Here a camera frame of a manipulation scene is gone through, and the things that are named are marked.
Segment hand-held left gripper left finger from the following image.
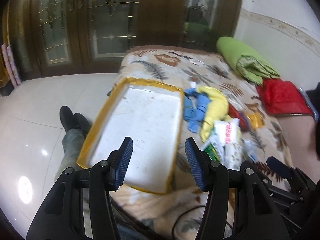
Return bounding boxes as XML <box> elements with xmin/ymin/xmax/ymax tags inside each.
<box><xmin>26</xmin><ymin>137</ymin><xmax>134</xmax><ymax>240</ymax></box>

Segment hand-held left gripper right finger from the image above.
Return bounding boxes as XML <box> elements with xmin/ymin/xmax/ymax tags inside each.
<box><xmin>185</xmin><ymin>137</ymin><xmax>290</xmax><ymax>240</ymax></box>

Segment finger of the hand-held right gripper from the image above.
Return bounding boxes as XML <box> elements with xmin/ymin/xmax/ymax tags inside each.
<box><xmin>266</xmin><ymin>156</ymin><xmax>315</xmax><ymax>200</ymax></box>

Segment white tray with yellow rim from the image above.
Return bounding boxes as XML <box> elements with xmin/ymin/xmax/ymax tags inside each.
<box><xmin>76</xmin><ymin>77</ymin><xmax>185</xmax><ymax>195</ymax></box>

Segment blue cloth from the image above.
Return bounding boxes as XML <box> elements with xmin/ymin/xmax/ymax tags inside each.
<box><xmin>183</xmin><ymin>87</ymin><xmax>211</xmax><ymax>132</ymax></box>

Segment yellow towel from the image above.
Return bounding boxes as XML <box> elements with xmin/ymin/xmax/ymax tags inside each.
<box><xmin>196</xmin><ymin>86</ymin><xmax>233</xmax><ymax>142</ymax></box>

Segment green packet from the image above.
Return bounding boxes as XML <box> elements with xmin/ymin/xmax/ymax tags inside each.
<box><xmin>204</xmin><ymin>142</ymin><xmax>222</xmax><ymax>162</ymax></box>

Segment small white and blue packet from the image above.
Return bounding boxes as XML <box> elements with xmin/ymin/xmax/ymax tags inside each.
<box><xmin>243</xmin><ymin>139</ymin><xmax>259</xmax><ymax>162</ymax></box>

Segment pink bed sheet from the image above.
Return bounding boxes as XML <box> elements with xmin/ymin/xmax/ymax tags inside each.
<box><xmin>277</xmin><ymin>116</ymin><xmax>320</xmax><ymax>180</ymax></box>

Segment white floral packet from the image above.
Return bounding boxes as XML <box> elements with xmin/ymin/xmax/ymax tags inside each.
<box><xmin>222</xmin><ymin>144</ymin><xmax>245</xmax><ymax>172</ymax></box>

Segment white packet with red print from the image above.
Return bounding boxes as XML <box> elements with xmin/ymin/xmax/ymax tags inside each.
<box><xmin>212</xmin><ymin>118</ymin><xmax>242</xmax><ymax>152</ymax></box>

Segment orange packet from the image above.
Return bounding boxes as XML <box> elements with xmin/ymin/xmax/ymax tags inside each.
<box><xmin>239</xmin><ymin>110</ymin><xmax>264</xmax><ymax>132</ymax></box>

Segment person's leg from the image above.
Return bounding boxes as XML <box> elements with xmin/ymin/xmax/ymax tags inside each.
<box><xmin>54</xmin><ymin>129</ymin><xmax>87</xmax><ymax>180</ymax></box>

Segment black shoe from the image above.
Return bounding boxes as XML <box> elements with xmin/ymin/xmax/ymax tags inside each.
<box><xmin>74</xmin><ymin>113</ymin><xmax>92</xmax><ymax>137</ymax></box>
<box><xmin>59</xmin><ymin>106</ymin><xmax>76</xmax><ymax>133</ymax></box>

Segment red bag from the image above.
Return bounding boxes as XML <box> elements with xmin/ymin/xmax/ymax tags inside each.
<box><xmin>256</xmin><ymin>79</ymin><xmax>315</xmax><ymax>117</ymax></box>

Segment leaf print blanket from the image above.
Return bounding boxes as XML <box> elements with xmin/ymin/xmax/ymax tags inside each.
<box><xmin>82</xmin><ymin>46</ymin><xmax>293</xmax><ymax>240</ymax></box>

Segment folded green quilt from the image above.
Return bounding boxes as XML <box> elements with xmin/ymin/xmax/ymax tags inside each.
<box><xmin>216</xmin><ymin>36</ymin><xmax>280</xmax><ymax>85</ymax></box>

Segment wooden glass door cabinet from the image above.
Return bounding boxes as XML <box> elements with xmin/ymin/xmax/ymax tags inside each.
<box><xmin>0</xmin><ymin>0</ymin><xmax>245</xmax><ymax>82</ymax></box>

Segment pink patterned boxes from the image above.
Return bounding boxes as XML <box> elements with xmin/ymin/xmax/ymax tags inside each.
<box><xmin>1</xmin><ymin>44</ymin><xmax>22</xmax><ymax>87</ymax></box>

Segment black cable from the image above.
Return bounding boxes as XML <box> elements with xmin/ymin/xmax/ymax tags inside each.
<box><xmin>172</xmin><ymin>205</ymin><xmax>209</xmax><ymax>240</ymax></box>

